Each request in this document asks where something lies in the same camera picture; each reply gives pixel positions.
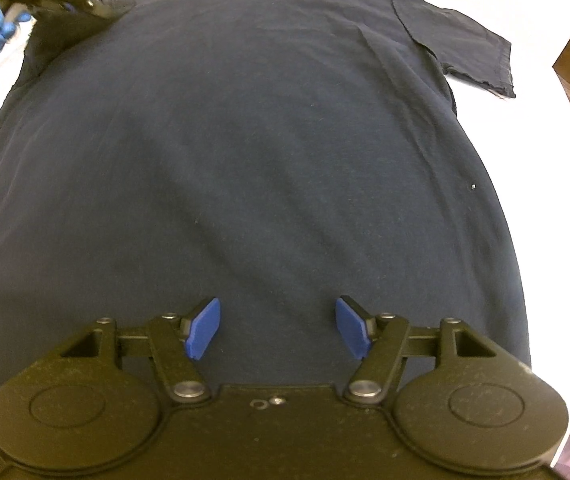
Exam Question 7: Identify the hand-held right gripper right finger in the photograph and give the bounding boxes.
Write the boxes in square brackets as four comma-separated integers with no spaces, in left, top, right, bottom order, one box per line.
[336,296,498,403]

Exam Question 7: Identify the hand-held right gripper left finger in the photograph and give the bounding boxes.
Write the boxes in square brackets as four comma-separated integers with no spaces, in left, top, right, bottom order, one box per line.
[59,297,222,403]

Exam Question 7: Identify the navy blue t-shirt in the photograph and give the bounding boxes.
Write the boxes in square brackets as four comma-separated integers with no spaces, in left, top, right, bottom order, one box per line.
[0,0,533,396]

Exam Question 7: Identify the white tablecloth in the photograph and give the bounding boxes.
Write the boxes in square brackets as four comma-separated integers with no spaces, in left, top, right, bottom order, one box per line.
[0,0,570,468]

